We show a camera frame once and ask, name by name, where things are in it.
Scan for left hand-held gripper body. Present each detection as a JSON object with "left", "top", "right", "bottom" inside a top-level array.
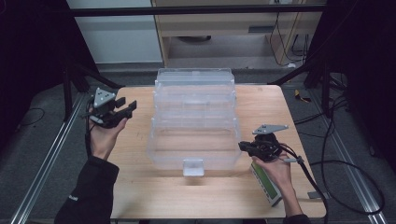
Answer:
[{"left": 82, "top": 87, "right": 126, "bottom": 129}]

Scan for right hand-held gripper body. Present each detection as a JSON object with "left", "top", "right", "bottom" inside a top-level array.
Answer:
[{"left": 251, "top": 124, "right": 290, "bottom": 162}]

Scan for green and white carton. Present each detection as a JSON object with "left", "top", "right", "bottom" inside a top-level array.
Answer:
[{"left": 249, "top": 161, "right": 284, "bottom": 207}]

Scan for clear plastic storage box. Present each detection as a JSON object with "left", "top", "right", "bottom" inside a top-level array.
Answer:
[{"left": 146, "top": 67, "right": 242, "bottom": 177}]

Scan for person's left hand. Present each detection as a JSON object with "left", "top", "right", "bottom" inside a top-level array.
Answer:
[{"left": 88, "top": 117, "right": 129, "bottom": 161}]

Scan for person's right hand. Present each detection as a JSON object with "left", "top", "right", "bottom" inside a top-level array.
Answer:
[{"left": 251, "top": 151, "right": 293, "bottom": 194}]

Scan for black metal stand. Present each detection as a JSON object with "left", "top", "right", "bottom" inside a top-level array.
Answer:
[
  {"left": 60, "top": 60, "right": 125, "bottom": 122},
  {"left": 267, "top": 55, "right": 332, "bottom": 119}
]

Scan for yellow and black floor tape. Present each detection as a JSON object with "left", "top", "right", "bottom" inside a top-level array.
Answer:
[{"left": 293, "top": 89, "right": 312, "bottom": 104}]

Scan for white cabinet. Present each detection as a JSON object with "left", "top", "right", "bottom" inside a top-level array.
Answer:
[{"left": 65, "top": 0, "right": 163, "bottom": 64}]

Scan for black curtain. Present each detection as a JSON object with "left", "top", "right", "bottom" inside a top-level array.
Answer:
[
  {"left": 0, "top": 0, "right": 98, "bottom": 150},
  {"left": 306, "top": 0, "right": 396, "bottom": 174}
]

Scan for black horizontal bar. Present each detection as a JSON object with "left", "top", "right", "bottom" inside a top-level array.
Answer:
[{"left": 66, "top": 4, "right": 326, "bottom": 17}]

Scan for light wooden desk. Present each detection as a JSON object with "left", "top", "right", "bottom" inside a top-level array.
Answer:
[{"left": 151, "top": 0, "right": 326, "bottom": 68}]

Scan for left hand-held gripper cable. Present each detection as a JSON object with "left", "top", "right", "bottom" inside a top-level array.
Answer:
[{"left": 83, "top": 96, "right": 95, "bottom": 157}]

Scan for hand-held gripper cable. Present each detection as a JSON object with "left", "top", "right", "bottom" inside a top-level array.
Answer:
[
  {"left": 278, "top": 143, "right": 331, "bottom": 224},
  {"left": 83, "top": 96, "right": 95, "bottom": 157}
]

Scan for right hand-held gripper cable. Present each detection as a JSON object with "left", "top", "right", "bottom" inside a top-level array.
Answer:
[{"left": 278, "top": 143, "right": 331, "bottom": 224}]

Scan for black floor cables bundle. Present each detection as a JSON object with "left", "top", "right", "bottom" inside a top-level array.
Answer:
[{"left": 293, "top": 73, "right": 349, "bottom": 141}]

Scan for thin black floor cable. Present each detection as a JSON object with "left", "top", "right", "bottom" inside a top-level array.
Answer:
[{"left": 18, "top": 106, "right": 47, "bottom": 127}]

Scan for aluminium floor rail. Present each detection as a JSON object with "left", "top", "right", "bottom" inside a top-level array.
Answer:
[
  {"left": 8, "top": 92, "right": 85, "bottom": 224},
  {"left": 311, "top": 90, "right": 389, "bottom": 224}
]

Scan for black cables under desk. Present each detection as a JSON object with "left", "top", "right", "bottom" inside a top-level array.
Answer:
[{"left": 269, "top": 12, "right": 310, "bottom": 67}]

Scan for black looped floor cable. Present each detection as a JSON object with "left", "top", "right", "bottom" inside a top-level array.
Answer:
[{"left": 309, "top": 159, "right": 386, "bottom": 217}]

